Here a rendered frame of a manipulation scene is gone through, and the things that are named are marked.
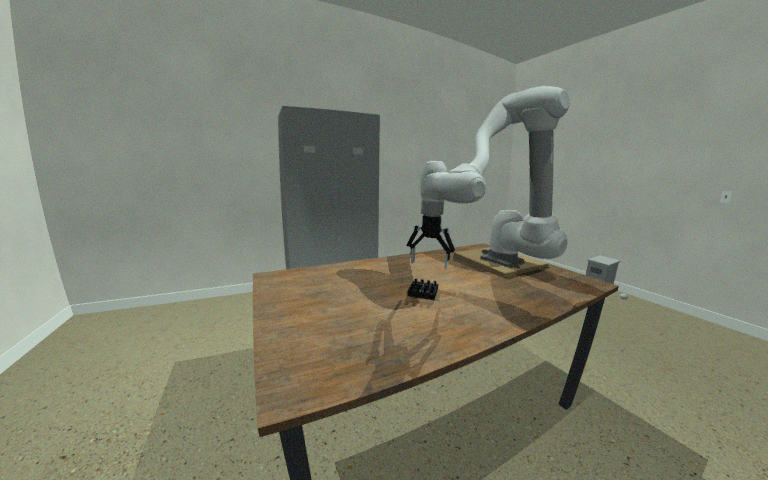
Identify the black knob box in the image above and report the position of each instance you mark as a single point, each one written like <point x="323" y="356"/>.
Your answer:
<point x="416" y="290"/>

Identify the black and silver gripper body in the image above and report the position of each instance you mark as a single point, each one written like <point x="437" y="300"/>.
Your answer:
<point x="436" y="221"/>

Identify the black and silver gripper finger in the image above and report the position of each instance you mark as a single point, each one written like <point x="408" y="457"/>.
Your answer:
<point x="412" y="246"/>
<point x="444" y="245"/>

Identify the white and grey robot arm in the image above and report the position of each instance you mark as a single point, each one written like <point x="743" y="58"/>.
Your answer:
<point x="539" y="235"/>

